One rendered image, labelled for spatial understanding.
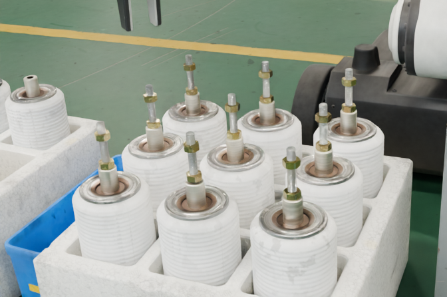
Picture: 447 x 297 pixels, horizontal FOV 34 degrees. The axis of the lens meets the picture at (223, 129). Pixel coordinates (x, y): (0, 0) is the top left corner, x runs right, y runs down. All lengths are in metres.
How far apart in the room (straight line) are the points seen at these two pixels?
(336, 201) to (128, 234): 0.25
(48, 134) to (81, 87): 0.73
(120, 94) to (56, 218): 0.74
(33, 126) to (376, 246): 0.59
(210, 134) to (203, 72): 0.90
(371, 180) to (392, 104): 0.30
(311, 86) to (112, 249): 0.58
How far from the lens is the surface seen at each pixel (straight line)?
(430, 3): 1.10
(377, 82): 1.29
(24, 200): 1.13
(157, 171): 0.95
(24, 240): 1.12
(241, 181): 0.90
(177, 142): 0.99
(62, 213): 1.17
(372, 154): 0.98
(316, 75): 1.35
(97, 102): 1.82
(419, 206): 1.32
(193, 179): 0.82
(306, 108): 1.31
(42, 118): 1.19
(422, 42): 1.10
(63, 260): 0.91
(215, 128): 1.05
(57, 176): 1.18
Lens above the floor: 0.69
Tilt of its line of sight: 25 degrees down
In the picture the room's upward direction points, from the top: 4 degrees counter-clockwise
